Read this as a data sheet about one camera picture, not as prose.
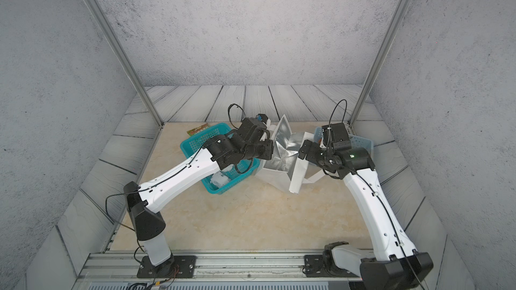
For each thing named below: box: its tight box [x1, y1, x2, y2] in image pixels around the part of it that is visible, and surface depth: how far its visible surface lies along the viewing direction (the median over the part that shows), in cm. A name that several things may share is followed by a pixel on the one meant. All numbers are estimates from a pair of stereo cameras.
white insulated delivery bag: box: [255, 114, 326, 195], surface depth 73 cm
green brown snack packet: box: [186, 122, 209, 137], surface depth 117 cm
